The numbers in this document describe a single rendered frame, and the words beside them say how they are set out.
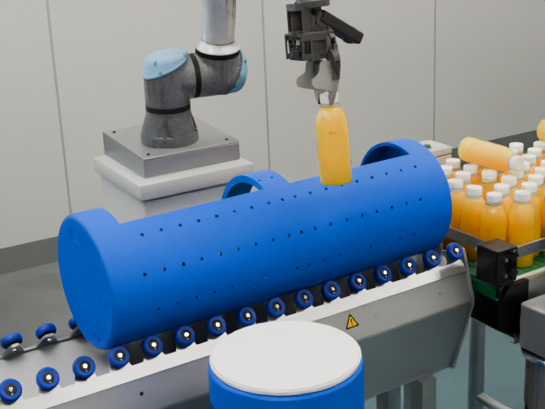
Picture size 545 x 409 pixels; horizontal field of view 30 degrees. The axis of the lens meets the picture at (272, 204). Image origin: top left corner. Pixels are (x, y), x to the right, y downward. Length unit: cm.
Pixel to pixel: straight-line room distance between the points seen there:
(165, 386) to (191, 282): 23
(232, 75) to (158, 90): 20
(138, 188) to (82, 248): 48
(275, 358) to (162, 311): 30
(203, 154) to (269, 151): 298
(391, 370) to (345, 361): 70
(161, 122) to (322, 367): 99
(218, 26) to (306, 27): 56
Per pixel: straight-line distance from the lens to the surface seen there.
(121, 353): 208
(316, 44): 206
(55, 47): 497
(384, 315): 240
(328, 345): 190
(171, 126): 260
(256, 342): 192
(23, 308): 478
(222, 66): 261
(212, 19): 258
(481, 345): 315
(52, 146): 505
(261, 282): 215
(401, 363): 254
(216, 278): 208
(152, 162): 255
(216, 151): 262
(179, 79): 258
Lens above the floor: 190
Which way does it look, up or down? 19 degrees down
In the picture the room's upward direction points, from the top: 3 degrees counter-clockwise
